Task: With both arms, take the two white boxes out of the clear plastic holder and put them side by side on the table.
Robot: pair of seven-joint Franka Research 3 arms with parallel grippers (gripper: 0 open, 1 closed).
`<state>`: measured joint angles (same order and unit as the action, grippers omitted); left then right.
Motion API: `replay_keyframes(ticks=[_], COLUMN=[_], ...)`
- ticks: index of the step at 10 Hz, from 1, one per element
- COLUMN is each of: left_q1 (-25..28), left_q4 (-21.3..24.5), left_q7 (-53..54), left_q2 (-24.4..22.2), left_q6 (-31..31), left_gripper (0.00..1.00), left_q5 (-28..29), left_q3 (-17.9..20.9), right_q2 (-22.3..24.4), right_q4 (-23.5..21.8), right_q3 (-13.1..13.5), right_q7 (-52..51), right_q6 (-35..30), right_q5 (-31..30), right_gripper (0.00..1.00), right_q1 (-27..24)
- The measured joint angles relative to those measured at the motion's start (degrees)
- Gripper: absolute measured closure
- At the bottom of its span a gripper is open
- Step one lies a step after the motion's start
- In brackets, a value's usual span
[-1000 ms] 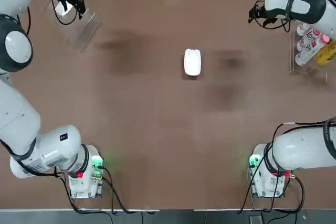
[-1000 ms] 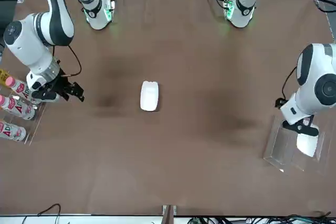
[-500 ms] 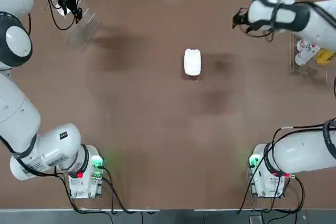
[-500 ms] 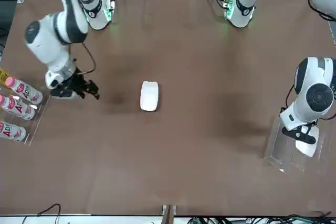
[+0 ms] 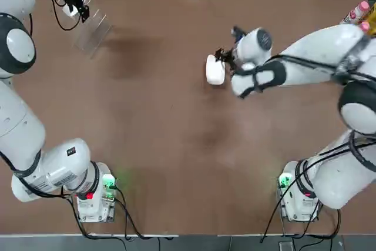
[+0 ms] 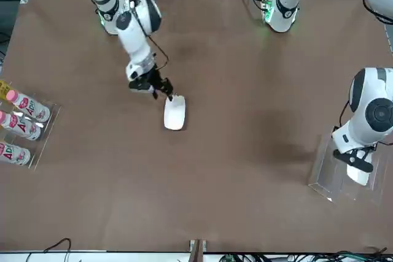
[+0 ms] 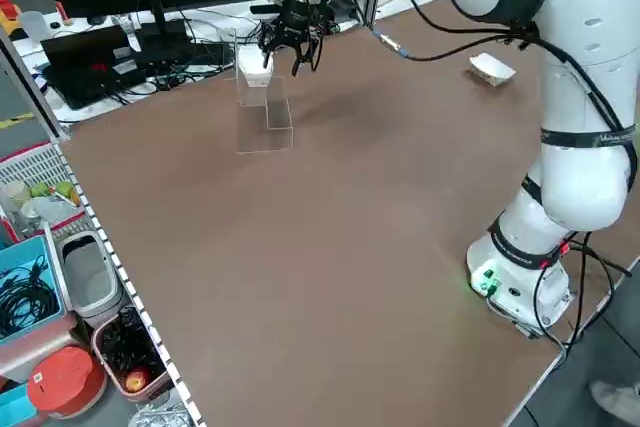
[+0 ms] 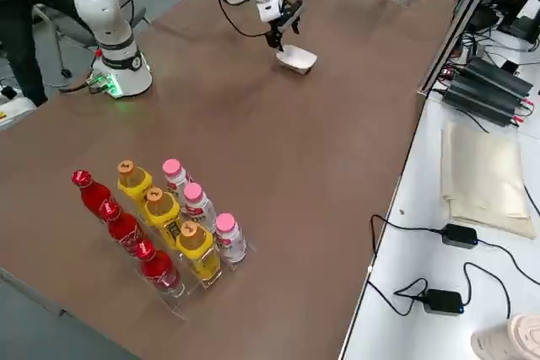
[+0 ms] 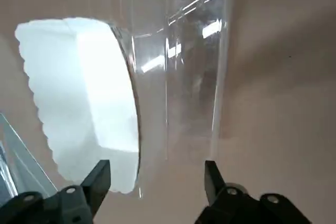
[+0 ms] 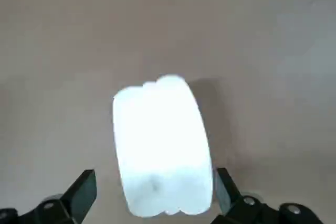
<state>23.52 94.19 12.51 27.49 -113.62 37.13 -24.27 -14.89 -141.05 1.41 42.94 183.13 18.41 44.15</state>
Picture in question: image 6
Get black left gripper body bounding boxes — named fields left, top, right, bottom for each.
left=333, top=146, right=376, bottom=174

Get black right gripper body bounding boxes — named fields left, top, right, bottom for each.
left=128, top=69, right=164, bottom=93

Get clear plastic holder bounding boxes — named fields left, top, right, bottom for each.
left=308, top=129, right=388, bottom=207

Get clear acrylic bottle shelf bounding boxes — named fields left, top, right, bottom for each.
left=0, top=88, right=62, bottom=171

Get pink cap white bottle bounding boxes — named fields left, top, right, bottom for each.
left=6, top=89, right=52, bottom=123
left=0, top=141, right=31, bottom=166
left=0, top=110, right=42, bottom=141

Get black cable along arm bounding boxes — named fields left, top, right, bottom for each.
left=122, top=0, right=169, bottom=69
left=338, top=0, right=393, bottom=129

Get tangled black cables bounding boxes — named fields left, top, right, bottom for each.
left=214, top=245, right=393, bottom=262

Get aluminium camera pole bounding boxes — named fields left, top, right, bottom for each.
left=189, top=239, right=208, bottom=262

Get thin black cable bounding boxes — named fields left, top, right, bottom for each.
left=42, top=237, right=72, bottom=254

